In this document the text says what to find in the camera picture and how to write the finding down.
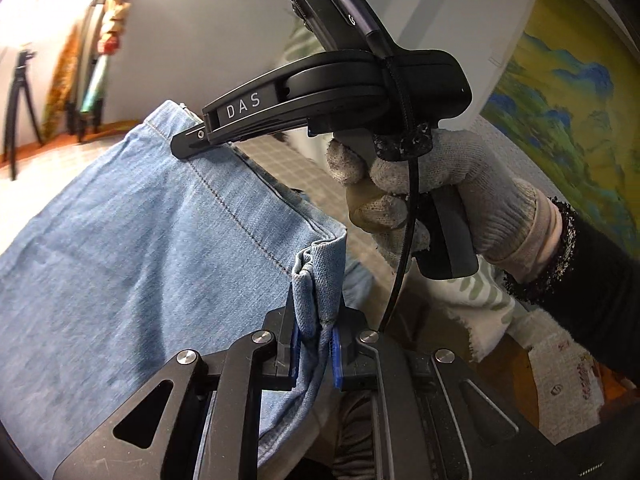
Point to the colourful items leaning on wall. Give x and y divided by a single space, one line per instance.
77 90

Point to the checkered beige bed blanket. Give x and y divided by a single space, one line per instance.
43 171

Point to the blue green landscape painting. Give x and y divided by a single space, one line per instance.
569 99

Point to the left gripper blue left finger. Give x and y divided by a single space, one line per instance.
280 372

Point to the light blue denim pants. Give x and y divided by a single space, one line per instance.
144 255

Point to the right forearm black sleeve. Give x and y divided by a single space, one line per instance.
591 288

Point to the right gloved hand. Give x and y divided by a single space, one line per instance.
447 208

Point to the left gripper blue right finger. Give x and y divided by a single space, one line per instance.
350 368

